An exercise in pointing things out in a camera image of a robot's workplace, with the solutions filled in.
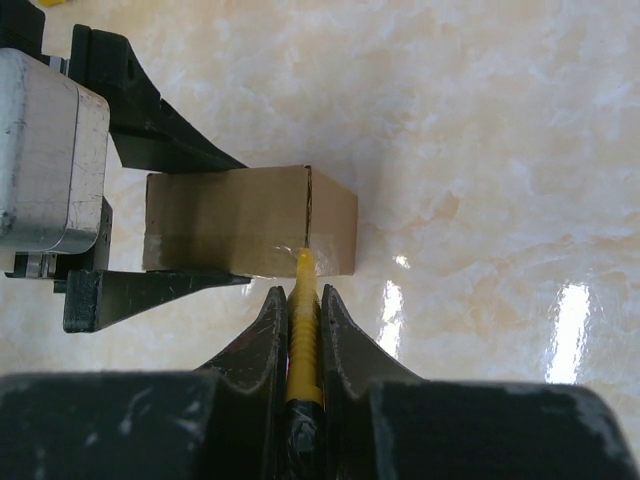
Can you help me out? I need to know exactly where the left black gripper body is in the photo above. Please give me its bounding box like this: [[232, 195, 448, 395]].
[[0, 0, 115, 294]]

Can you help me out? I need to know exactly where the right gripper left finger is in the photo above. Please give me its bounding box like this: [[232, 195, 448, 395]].
[[1, 287, 287, 479]]

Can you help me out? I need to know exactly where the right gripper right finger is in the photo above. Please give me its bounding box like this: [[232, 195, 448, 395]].
[[320, 286, 639, 479]]

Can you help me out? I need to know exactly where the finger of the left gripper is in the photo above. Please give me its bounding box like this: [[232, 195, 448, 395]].
[[63, 270, 251, 333], [69, 24, 244, 173]]

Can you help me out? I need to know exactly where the yellow utility knife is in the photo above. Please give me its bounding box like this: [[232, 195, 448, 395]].
[[284, 248, 324, 479]]

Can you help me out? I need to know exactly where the brown cardboard express box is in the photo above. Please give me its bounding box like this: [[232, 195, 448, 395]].
[[142, 165, 358, 278]]

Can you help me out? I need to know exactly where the yellow plastic tray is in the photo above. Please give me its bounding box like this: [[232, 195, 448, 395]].
[[37, 0, 70, 8]]

